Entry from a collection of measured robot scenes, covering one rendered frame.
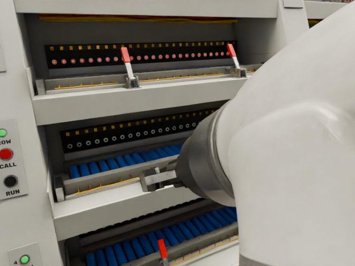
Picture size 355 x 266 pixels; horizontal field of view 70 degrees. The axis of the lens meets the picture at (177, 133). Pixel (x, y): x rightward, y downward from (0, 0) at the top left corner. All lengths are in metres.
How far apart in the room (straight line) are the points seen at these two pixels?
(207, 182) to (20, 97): 0.37
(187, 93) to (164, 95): 0.05
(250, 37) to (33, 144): 0.67
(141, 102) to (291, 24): 0.47
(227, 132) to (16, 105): 0.39
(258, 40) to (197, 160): 0.67
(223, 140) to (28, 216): 0.38
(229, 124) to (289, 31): 0.64
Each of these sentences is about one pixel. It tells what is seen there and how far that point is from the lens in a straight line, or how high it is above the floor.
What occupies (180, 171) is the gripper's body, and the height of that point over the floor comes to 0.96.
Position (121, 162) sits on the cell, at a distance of 0.59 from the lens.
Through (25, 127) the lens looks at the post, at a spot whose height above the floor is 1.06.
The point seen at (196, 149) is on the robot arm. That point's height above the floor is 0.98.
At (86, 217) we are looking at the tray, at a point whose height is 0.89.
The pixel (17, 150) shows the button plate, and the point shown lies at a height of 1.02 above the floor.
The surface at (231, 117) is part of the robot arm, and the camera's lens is 0.15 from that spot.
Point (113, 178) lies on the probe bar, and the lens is 0.54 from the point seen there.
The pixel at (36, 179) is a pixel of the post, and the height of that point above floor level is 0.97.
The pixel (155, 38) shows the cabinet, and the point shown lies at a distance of 0.79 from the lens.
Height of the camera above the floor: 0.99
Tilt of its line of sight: 1 degrees up
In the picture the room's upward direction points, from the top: 11 degrees counter-clockwise
